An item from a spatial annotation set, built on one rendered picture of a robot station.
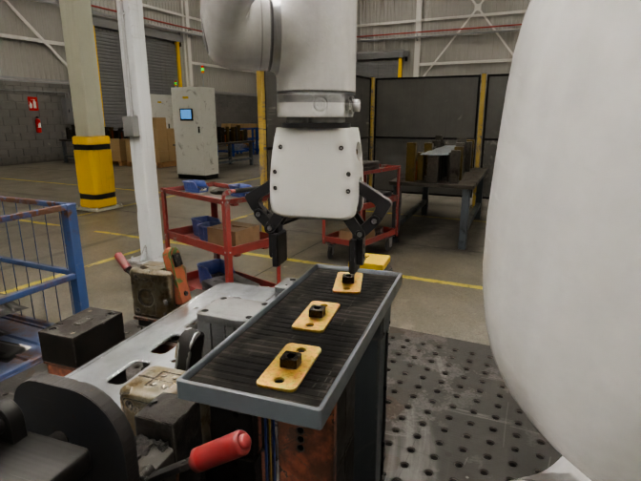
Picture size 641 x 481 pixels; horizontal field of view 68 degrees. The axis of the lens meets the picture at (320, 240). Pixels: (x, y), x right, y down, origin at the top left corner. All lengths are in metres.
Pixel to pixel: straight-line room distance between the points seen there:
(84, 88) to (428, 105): 5.13
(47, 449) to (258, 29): 0.39
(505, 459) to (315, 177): 0.81
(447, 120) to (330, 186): 7.40
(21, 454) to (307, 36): 0.42
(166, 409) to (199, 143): 10.56
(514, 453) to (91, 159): 7.28
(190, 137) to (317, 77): 10.72
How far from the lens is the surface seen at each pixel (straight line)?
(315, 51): 0.49
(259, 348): 0.51
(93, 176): 7.88
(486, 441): 1.20
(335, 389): 0.43
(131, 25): 4.82
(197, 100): 11.01
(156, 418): 0.54
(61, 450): 0.42
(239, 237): 3.12
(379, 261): 0.80
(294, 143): 0.51
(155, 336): 0.95
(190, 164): 11.26
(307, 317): 0.57
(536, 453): 1.20
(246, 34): 0.48
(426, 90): 7.98
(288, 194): 0.52
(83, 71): 7.93
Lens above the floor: 1.39
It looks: 15 degrees down
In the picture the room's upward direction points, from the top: straight up
